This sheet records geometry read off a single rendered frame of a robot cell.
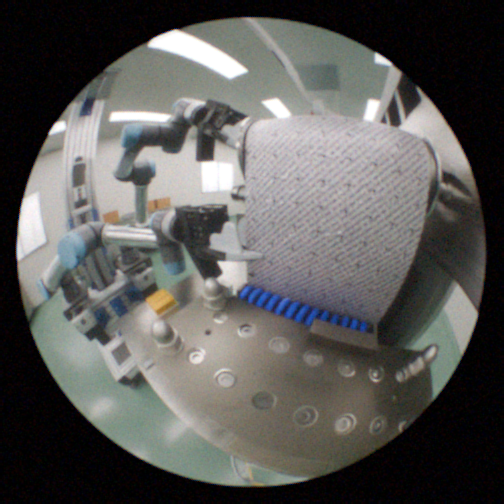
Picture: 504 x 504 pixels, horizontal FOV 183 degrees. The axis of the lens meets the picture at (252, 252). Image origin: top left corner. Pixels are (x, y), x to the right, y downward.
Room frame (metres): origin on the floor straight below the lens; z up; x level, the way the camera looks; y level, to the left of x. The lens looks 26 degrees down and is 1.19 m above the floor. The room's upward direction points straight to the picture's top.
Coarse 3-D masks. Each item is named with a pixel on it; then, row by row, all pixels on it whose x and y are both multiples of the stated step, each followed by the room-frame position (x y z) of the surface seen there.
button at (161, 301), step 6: (156, 294) 0.27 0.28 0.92; (162, 294) 0.27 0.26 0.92; (168, 294) 0.28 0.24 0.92; (150, 300) 0.24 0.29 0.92; (156, 300) 0.24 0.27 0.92; (162, 300) 0.25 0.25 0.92; (168, 300) 0.25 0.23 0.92; (174, 300) 0.26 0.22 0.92; (150, 306) 0.23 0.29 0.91; (156, 306) 0.22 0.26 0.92; (162, 306) 0.23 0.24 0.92; (168, 306) 0.24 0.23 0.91; (156, 312) 0.21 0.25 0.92; (162, 312) 0.22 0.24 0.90
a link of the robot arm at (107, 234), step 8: (96, 224) 0.33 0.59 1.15; (104, 224) 0.36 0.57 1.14; (96, 232) 0.32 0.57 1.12; (104, 232) 0.34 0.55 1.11; (112, 232) 0.36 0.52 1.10; (120, 232) 0.37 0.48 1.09; (128, 232) 0.39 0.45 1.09; (136, 232) 0.40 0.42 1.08; (144, 232) 0.42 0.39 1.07; (152, 232) 0.43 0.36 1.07; (104, 240) 0.33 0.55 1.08; (112, 240) 0.35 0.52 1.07; (120, 240) 0.36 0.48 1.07; (128, 240) 0.38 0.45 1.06; (136, 240) 0.39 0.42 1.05; (144, 240) 0.40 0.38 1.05; (152, 240) 0.41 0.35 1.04; (152, 248) 0.42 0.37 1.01
